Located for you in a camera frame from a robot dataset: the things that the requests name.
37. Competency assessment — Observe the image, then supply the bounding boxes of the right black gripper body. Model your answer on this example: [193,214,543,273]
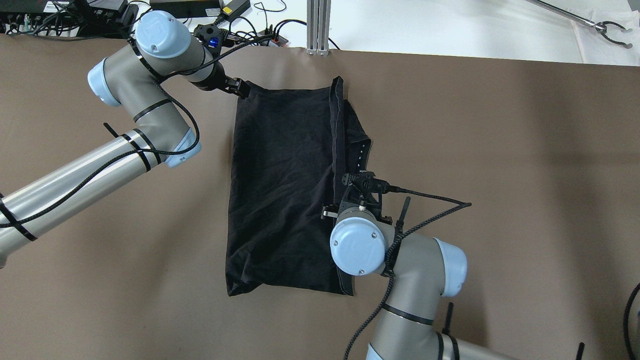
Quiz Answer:
[321,171,393,225]

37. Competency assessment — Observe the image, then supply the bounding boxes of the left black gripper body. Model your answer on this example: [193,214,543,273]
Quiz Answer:
[192,23,250,100]

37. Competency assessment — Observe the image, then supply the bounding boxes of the black graphic t-shirt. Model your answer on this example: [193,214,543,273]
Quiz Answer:
[225,76,371,297]

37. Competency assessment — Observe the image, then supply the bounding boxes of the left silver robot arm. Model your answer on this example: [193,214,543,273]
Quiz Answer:
[0,10,250,267]

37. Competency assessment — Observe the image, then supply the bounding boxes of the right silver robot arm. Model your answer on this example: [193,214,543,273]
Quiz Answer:
[322,170,510,360]

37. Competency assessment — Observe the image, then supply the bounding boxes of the red power strip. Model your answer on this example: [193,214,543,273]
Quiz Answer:
[252,30,290,48]

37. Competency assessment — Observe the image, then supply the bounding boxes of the aluminium frame cage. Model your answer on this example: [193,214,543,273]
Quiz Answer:
[306,0,331,57]

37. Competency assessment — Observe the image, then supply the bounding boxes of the green handled reacher grabber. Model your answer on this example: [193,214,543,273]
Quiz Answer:
[526,0,633,49]

